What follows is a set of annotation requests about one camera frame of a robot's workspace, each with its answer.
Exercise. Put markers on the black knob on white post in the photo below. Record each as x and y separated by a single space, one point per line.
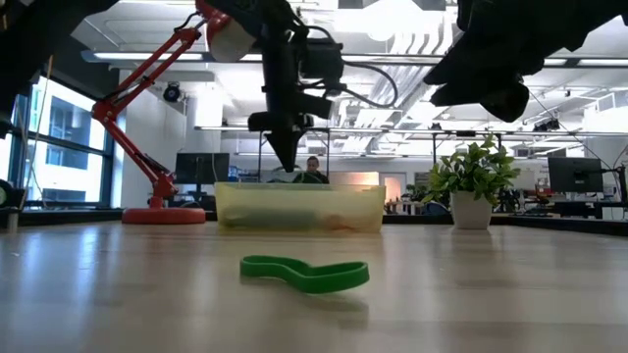
10 196

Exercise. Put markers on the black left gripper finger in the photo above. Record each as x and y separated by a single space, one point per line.
279 147
294 144

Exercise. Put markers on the person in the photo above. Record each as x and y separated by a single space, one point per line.
311 174

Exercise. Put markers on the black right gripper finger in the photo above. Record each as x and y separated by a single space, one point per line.
466 68
463 95

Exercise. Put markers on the red desk lamp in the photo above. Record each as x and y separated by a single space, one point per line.
162 216

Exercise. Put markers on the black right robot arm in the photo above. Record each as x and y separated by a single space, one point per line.
589 19

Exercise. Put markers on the black ceiling spotlight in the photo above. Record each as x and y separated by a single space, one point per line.
172 93

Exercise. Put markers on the green rubber band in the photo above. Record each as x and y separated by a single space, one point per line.
304 282

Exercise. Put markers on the black aluminium table frame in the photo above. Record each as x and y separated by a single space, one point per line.
68 217

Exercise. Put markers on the black computer monitor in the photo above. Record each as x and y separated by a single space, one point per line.
202 167
575 174

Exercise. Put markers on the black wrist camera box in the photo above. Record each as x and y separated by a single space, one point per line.
324 64

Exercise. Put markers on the small green potted plant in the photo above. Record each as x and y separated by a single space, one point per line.
471 186

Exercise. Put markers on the yellow translucent plastic bin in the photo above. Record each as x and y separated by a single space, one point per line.
294 206

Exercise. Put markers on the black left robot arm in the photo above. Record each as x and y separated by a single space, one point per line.
29 49

